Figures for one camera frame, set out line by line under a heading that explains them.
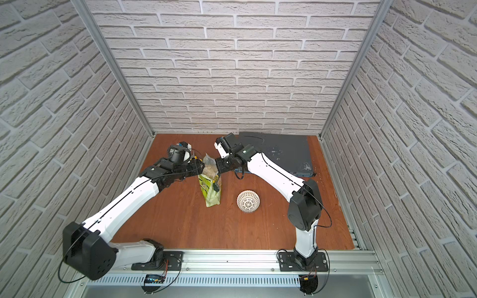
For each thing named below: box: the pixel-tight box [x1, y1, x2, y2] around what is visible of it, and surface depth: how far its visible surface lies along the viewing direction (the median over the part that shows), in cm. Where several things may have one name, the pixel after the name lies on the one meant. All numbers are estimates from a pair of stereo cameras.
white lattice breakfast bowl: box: [236, 189, 261, 213], surface depth 91 cm
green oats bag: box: [198, 153, 222, 208], surface depth 85 cm
